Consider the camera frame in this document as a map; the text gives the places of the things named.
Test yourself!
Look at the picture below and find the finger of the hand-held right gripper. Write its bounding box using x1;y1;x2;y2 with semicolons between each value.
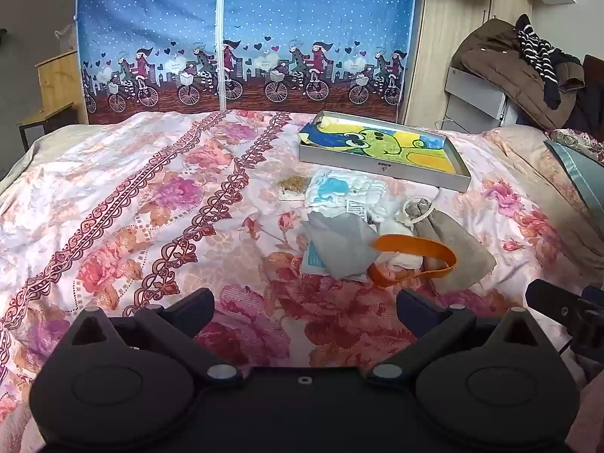
525;278;586;328

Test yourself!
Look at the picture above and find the dark wooden headboard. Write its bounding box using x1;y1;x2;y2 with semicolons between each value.
580;54;604;137

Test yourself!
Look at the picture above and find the wooden side table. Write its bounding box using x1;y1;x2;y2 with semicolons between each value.
18;103;89;153

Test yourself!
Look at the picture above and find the white light blue packet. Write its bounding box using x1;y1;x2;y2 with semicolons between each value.
299;240;327;274

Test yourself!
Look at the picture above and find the small wooden cabinet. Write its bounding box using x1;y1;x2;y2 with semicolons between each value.
35;48;80;109

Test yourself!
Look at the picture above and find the striped dark garment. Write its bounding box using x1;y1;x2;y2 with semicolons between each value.
514;14;562;107

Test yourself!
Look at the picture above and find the yellow speckled sachet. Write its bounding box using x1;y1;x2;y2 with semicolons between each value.
277;176;312;201

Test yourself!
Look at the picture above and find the beige floral pillow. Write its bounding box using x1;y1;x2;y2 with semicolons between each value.
486;125;604;270

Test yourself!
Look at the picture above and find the grey cloth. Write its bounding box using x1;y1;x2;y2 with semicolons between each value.
302;211;381;284

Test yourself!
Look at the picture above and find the light wooden wardrobe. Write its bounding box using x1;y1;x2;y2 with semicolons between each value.
399;0;534;130

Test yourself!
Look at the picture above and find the orange plastic cup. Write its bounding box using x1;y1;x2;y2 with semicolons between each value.
368;233;458;288

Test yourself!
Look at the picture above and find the blue striped pillow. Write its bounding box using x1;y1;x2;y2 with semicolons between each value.
542;139;604;220

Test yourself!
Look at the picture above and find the grey white drawer cabinet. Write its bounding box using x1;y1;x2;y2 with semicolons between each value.
444;66;520;128

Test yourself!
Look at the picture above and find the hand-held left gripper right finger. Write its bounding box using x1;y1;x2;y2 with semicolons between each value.
368;288;550;385

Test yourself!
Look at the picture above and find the grey cardboard box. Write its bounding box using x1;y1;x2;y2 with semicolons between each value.
298;110;471;194

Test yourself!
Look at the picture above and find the beige drawstring pouch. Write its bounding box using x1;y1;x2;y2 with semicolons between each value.
396;197;497;293

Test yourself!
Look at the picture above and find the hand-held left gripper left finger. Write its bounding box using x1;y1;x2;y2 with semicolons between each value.
61;288;241;384

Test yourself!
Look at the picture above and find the white cloth with blue print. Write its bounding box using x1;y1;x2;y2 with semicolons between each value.
304;168;402;223

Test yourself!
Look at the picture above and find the floral patterned pillow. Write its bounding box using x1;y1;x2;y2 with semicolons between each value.
550;128;604;162

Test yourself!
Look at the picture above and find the blue printed fabric wardrobe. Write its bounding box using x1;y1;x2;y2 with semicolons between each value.
75;0;418;126

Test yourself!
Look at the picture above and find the brown padded jacket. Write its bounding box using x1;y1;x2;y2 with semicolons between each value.
460;18;586;130

